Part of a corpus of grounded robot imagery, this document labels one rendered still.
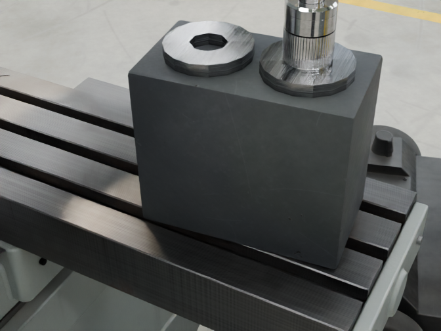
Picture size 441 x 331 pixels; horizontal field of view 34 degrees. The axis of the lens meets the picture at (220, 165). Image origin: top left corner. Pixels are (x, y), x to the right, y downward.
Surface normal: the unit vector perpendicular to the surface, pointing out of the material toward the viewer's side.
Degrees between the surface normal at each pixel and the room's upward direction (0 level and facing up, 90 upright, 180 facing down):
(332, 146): 90
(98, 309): 90
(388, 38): 0
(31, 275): 90
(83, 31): 0
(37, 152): 0
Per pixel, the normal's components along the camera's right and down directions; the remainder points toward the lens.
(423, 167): -0.01, -0.79
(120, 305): 0.88, 0.29
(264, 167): -0.37, 0.58
